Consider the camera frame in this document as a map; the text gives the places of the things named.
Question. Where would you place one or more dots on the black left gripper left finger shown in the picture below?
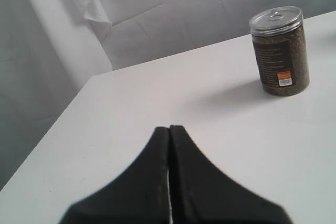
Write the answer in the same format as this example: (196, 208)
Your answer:
(138, 195)

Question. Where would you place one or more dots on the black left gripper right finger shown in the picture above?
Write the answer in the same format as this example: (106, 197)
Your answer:
(202, 193)

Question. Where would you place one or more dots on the white backdrop cloth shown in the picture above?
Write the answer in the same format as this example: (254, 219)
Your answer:
(51, 48)

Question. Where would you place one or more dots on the clear can of dark spice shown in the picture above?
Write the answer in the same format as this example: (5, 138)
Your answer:
(279, 44)

